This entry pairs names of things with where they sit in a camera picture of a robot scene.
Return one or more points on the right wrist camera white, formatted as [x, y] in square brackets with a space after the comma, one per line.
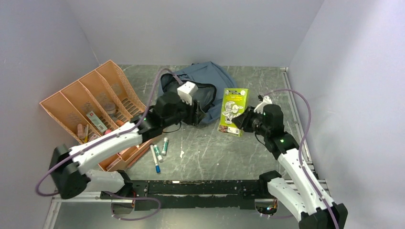
[264, 100]

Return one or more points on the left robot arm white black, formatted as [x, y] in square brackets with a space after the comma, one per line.
[71, 168]

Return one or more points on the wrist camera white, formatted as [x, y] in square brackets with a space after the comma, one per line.
[264, 100]
[186, 91]

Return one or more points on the wooden clips in organizer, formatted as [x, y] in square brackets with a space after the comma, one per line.
[83, 133]

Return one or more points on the orange plastic desk organizer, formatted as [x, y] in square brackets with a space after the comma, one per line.
[106, 91]

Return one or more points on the blue capped whiteboard marker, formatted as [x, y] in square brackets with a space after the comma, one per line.
[157, 167]

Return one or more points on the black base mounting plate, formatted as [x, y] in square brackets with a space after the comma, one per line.
[170, 194]

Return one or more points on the blue backpack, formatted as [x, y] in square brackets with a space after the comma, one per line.
[211, 80]

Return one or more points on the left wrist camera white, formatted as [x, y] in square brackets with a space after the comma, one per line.
[186, 91]

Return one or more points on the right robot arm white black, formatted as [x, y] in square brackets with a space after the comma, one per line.
[309, 202]

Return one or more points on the lime green paperback book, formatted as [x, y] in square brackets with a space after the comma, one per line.
[234, 104]

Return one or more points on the green white glue stick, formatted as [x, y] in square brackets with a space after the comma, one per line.
[158, 153]

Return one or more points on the red white card box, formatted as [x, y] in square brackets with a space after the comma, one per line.
[96, 122]

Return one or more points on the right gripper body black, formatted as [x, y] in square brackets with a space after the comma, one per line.
[252, 121]

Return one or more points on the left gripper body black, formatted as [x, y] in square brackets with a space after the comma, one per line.
[186, 113]

